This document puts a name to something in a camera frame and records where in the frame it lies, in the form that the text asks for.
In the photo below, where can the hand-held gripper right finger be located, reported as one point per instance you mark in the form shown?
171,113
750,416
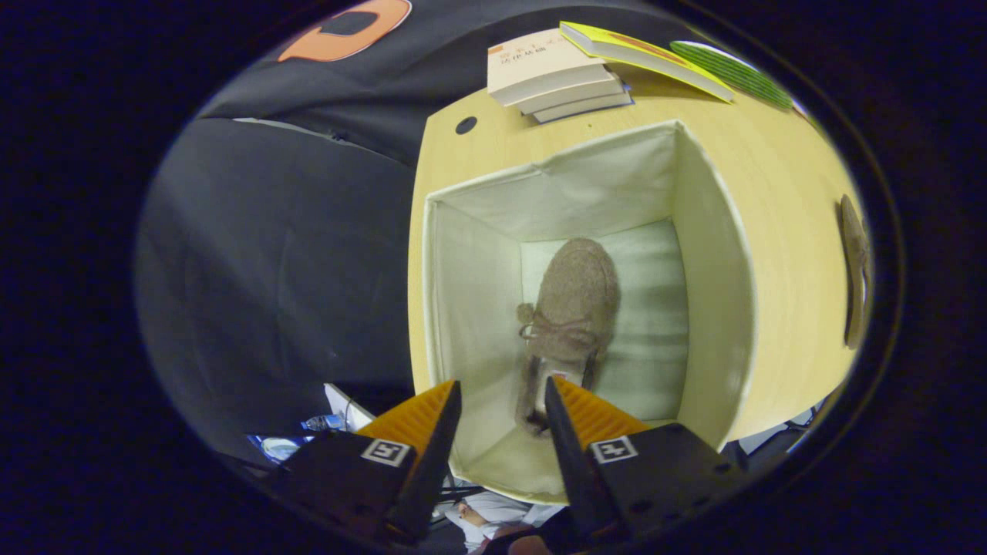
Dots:
574,478

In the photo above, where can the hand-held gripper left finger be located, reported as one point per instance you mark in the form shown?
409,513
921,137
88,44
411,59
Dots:
436,470

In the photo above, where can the cream fabric storage box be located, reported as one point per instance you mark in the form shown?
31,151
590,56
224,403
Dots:
478,308

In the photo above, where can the brown felt shoe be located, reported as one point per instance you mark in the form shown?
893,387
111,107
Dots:
574,293
854,262

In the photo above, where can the person's grey clothing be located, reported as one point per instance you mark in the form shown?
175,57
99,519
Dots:
501,509

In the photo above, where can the white paper sheet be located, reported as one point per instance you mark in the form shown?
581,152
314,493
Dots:
347,408

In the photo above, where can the small blue packet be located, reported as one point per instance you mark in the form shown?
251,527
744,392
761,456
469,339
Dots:
324,422

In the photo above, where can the blue printed package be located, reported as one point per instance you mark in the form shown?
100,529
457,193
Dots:
277,449

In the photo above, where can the pale book blue cover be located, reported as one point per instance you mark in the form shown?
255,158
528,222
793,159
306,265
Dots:
586,108

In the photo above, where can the thin pale book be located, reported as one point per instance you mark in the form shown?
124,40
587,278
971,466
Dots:
574,96

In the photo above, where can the beige cover book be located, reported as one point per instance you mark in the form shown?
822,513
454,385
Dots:
540,65

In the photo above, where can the yellow book red label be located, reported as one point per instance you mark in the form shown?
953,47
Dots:
617,46

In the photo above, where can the green striped watermelon toy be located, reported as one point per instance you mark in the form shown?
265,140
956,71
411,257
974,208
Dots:
732,73

